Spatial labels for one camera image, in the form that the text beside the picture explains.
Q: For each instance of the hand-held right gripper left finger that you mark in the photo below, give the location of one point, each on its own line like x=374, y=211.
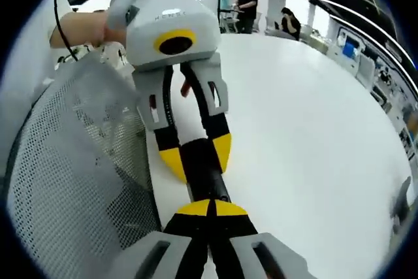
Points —
x=183, y=226

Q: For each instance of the grey mesh office chair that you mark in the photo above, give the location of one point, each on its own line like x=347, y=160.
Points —
x=65, y=161

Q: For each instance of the person's patterned clothing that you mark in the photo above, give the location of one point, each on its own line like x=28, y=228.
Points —
x=111, y=52

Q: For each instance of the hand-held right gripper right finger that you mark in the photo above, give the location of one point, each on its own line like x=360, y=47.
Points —
x=235, y=226

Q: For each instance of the black remote control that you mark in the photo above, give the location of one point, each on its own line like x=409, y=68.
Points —
x=209, y=181

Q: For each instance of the person's left hand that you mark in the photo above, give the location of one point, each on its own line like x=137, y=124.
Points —
x=116, y=35

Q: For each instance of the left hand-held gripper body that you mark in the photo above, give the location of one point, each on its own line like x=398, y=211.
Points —
x=170, y=14

